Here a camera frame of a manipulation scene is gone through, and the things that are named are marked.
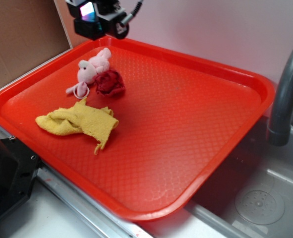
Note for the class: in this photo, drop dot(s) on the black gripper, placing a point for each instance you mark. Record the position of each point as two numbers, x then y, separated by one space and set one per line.
94 19

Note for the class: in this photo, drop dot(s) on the pink plush pig toy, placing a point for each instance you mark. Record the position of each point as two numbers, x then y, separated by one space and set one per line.
88 70

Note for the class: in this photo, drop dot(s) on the red crumpled paper ball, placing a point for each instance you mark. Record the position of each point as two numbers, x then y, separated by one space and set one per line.
109 83

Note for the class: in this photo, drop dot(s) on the brown cardboard panel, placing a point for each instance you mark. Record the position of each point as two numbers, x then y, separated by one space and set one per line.
31 33

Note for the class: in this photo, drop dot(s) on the yellow knitted cloth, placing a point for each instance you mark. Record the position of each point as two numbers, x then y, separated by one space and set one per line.
80 118

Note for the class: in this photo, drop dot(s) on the red plastic tray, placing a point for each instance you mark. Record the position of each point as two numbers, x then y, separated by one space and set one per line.
179 118

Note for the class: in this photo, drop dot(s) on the grey curved faucet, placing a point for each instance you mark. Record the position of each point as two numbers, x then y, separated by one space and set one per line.
281 118

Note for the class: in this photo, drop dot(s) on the grey toy sink basin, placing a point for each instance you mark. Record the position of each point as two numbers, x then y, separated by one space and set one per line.
252 162

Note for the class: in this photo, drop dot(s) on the round sink drain cover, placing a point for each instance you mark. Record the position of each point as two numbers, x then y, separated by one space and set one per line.
259 204

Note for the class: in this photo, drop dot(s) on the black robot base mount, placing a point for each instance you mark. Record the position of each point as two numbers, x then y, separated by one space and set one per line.
18 169

